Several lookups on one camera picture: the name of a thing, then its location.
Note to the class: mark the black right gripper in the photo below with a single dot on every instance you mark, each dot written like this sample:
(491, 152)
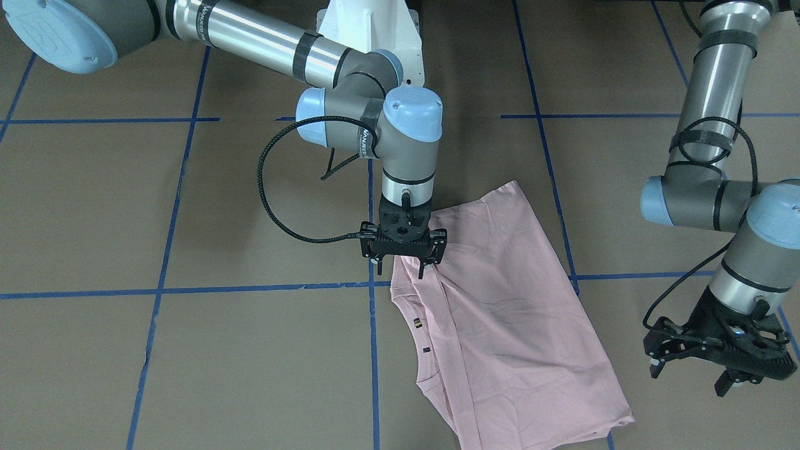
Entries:
(440, 242)

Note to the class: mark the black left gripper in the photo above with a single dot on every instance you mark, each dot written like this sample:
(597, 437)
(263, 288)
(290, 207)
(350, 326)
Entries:
(705, 316)

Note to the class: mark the pink Snoopy t-shirt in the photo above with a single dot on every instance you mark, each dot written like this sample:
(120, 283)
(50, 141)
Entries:
(505, 350)

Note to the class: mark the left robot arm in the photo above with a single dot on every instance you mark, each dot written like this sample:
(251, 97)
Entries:
(711, 182)

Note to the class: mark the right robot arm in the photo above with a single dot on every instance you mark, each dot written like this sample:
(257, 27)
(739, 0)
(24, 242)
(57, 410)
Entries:
(358, 100)

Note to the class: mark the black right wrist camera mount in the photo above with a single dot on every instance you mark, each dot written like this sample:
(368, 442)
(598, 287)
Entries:
(402, 244)

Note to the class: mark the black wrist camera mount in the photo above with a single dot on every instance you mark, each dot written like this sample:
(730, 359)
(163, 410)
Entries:
(402, 244)
(764, 353)

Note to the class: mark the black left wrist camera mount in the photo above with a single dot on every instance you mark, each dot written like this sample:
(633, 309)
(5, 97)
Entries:
(764, 353)

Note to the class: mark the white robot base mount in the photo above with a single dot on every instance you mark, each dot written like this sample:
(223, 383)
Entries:
(371, 25)

